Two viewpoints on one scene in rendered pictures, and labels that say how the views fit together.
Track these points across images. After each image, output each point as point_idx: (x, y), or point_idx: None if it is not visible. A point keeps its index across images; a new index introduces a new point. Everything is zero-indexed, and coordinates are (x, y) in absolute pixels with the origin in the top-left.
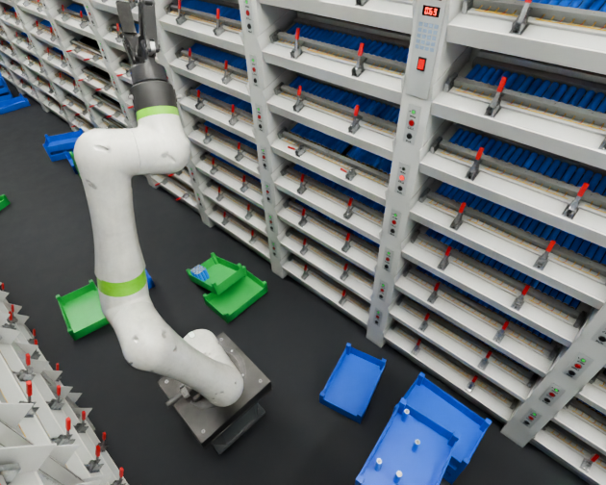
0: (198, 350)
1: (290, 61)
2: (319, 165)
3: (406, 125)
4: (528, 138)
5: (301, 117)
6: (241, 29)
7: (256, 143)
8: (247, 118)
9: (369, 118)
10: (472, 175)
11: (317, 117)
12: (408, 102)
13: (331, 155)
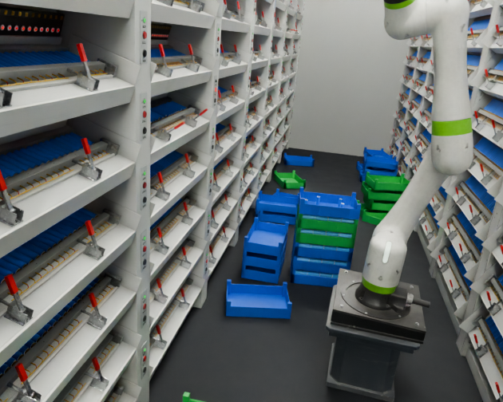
0: (409, 183)
1: (172, 9)
2: (180, 134)
3: (216, 42)
4: (235, 25)
5: (175, 80)
6: None
7: (136, 171)
8: (83, 160)
9: (184, 57)
10: (228, 61)
11: (177, 73)
12: (216, 23)
13: (170, 120)
